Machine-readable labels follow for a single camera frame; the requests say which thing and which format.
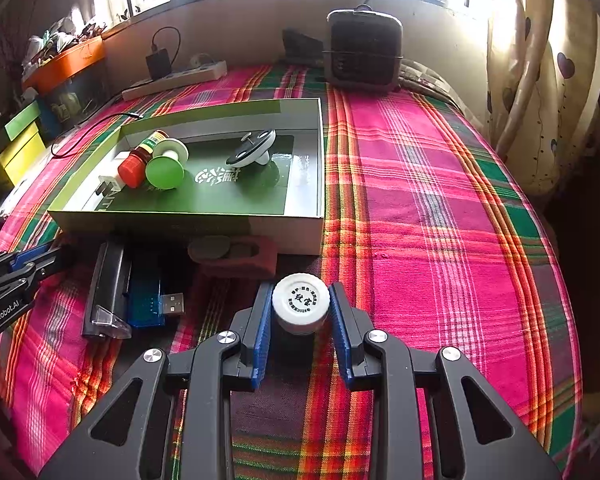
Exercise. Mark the green and white spool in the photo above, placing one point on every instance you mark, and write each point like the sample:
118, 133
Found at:
162, 172

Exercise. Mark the black charger adapter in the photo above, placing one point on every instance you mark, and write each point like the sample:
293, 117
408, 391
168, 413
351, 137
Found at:
159, 64

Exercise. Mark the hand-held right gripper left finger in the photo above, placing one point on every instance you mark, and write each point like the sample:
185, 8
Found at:
262, 330

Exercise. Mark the blue translucent USB adapter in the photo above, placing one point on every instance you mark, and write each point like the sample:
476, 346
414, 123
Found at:
142, 300

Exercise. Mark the bright green box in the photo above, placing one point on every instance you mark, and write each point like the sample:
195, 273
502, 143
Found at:
22, 120

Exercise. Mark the white plug charger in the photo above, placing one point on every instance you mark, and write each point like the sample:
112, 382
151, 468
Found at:
111, 180

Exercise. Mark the yellow box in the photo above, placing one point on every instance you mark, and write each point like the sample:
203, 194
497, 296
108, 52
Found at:
22, 155

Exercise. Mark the black portable heater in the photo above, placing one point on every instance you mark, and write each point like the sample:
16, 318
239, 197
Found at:
365, 45

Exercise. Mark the cream heart-print curtain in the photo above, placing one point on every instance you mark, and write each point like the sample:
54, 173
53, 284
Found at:
555, 110

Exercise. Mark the dark wedge-shaped object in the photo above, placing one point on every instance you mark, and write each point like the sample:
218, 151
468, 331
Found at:
300, 45

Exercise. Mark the round black and white disc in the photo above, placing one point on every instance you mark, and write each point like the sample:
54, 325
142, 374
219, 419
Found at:
247, 152

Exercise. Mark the green cardboard box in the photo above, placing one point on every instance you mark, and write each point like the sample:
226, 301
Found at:
230, 195

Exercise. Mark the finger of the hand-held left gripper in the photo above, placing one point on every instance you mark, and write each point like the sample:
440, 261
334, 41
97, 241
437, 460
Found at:
35, 258
10, 285

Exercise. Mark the white power strip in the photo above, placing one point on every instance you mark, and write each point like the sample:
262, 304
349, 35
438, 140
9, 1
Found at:
180, 80

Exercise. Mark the pink clip with oval pad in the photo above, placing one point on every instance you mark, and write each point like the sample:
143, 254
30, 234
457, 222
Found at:
250, 260

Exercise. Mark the red-capped brown bottle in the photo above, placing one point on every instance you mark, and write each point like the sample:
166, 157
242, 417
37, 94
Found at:
132, 167

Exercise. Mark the orange tray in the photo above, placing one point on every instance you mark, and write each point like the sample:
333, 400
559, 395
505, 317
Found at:
65, 65

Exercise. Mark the grey patterned cloth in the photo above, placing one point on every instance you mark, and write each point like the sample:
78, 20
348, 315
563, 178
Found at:
425, 80

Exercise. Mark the black rectangular gadget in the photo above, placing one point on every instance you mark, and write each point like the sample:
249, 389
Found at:
107, 280

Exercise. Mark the pile of clutter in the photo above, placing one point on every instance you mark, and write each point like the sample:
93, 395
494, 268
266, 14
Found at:
55, 35

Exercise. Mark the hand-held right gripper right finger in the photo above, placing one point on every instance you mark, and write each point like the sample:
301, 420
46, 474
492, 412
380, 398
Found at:
341, 330

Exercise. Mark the clear plastic container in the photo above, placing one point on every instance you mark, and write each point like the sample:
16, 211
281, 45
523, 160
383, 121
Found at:
75, 100

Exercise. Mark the small white bottle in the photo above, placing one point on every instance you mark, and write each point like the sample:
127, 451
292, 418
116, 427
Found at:
300, 300

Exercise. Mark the pink green plaid blanket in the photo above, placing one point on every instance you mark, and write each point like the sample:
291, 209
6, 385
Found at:
430, 210

